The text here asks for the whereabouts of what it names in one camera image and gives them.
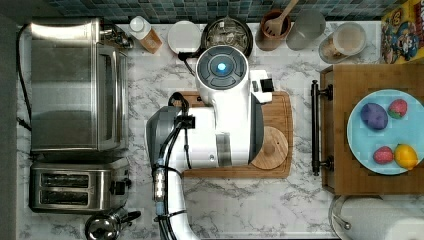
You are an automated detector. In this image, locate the brown utensil crock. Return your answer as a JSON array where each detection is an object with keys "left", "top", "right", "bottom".
[{"left": 255, "top": 9, "right": 291, "bottom": 51}]

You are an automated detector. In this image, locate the black tea bag container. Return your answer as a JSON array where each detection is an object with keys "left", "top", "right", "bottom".
[{"left": 201, "top": 16, "right": 253, "bottom": 57}]

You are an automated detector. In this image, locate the wooden spoon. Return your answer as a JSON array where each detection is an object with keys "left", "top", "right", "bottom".
[{"left": 264, "top": 0, "right": 299, "bottom": 36}]

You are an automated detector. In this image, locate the yellow cereal box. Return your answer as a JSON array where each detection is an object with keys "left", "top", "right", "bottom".
[{"left": 381, "top": 0, "right": 424, "bottom": 64}]

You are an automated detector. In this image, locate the wooden bread box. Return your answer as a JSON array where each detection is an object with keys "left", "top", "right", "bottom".
[{"left": 311, "top": 64, "right": 424, "bottom": 195}]

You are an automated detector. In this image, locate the plush strawberry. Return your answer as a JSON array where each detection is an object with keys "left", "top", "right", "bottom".
[
  {"left": 388, "top": 99, "right": 408, "bottom": 119},
  {"left": 373, "top": 146, "right": 394, "bottom": 164}
]

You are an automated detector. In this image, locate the light blue plate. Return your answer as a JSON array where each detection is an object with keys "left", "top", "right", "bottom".
[{"left": 347, "top": 89, "right": 424, "bottom": 175}]

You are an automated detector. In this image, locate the chrome kettle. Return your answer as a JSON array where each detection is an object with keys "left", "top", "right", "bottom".
[{"left": 84, "top": 207, "right": 141, "bottom": 240}]

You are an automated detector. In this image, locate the silver two-slot toaster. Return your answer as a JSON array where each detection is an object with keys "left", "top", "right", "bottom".
[{"left": 29, "top": 158, "right": 131, "bottom": 214}]

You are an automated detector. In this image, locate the frosted plastic cup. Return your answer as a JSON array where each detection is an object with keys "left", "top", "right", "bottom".
[{"left": 286, "top": 9, "right": 326, "bottom": 51}]

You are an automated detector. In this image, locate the white round lid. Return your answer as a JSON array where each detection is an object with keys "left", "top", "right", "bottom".
[{"left": 167, "top": 20, "right": 201, "bottom": 54}]

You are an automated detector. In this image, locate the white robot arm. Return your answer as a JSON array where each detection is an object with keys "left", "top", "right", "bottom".
[{"left": 145, "top": 45, "right": 264, "bottom": 240}]

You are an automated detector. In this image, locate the stainless toaster oven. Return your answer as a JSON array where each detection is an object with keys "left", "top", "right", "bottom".
[{"left": 30, "top": 18, "right": 132, "bottom": 152}]

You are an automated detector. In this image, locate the black power cord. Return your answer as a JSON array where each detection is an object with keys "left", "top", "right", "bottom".
[{"left": 15, "top": 23, "right": 34, "bottom": 132}]

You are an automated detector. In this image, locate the purple plush fruit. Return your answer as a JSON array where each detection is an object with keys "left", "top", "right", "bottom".
[{"left": 360, "top": 103, "right": 388, "bottom": 130}]

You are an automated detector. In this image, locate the wooden cutting board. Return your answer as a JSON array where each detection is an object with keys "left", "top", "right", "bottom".
[{"left": 183, "top": 91, "right": 293, "bottom": 178}]

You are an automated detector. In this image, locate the plush strawberry upper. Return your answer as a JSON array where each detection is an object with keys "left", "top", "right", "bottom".
[{"left": 388, "top": 99, "right": 408, "bottom": 119}]

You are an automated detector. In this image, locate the round wooden lid with knob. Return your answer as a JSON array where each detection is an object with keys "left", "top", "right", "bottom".
[{"left": 252, "top": 126, "right": 288, "bottom": 170}]

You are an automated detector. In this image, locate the plush strawberry lower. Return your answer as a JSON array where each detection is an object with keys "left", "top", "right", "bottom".
[{"left": 373, "top": 146, "right": 394, "bottom": 164}]

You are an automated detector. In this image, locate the clear lidded cereal container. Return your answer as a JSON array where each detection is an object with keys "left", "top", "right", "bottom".
[{"left": 319, "top": 22, "right": 366, "bottom": 64}]

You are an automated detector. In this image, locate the black drawer handle bar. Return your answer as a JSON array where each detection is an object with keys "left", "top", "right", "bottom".
[{"left": 311, "top": 80, "right": 334, "bottom": 176}]

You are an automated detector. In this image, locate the orange juice bottle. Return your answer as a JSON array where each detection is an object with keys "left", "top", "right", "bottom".
[{"left": 129, "top": 16, "right": 162, "bottom": 54}]

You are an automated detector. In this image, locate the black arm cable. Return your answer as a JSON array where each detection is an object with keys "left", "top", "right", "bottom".
[{"left": 153, "top": 91, "right": 196, "bottom": 240}]

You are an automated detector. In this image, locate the yellow plush lemon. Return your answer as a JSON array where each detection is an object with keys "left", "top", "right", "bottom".
[{"left": 394, "top": 144, "right": 418, "bottom": 170}]

